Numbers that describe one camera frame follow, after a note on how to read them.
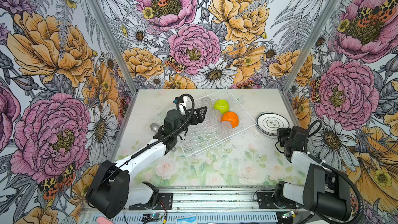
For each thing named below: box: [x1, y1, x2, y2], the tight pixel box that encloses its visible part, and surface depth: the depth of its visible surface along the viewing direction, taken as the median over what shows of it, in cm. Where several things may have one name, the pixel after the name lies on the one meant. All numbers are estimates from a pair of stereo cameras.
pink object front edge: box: [97, 216, 115, 224], surface depth 71 cm
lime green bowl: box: [213, 99, 230, 115], surface depth 107 cm
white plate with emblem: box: [255, 110, 290, 139], surface depth 98 cm
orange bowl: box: [221, 110, 239, 129], surface depth 101 cm
